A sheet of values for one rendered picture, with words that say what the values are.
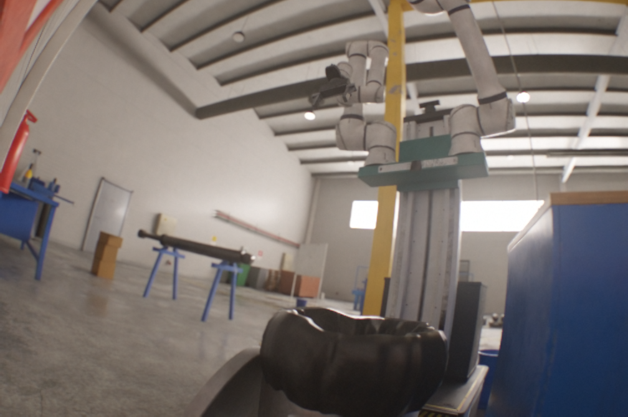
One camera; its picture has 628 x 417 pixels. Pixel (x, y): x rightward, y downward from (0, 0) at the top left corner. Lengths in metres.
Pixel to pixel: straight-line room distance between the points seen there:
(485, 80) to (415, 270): 0.98
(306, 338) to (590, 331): 0.55
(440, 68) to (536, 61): 2.32
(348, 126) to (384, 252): 1.07
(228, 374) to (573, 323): 0.72
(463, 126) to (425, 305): 0.88
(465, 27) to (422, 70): 5.81
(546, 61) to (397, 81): 5.09
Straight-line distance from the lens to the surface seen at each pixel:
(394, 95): 2.89
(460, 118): 1.49
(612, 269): 0.61
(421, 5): 1.48
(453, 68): 7.18
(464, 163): 1.37
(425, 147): 1.65
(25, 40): 0.38
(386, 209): 2.39
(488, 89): 1.44
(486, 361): 2.25
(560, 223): 0.58
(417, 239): 1.59
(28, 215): 4.83
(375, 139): 1.61
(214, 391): 0.75
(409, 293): 1.56
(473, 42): 1.44
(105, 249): 5.21
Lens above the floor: 0.76
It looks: 19 degrees up
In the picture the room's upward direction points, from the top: 10 degrees clockwise
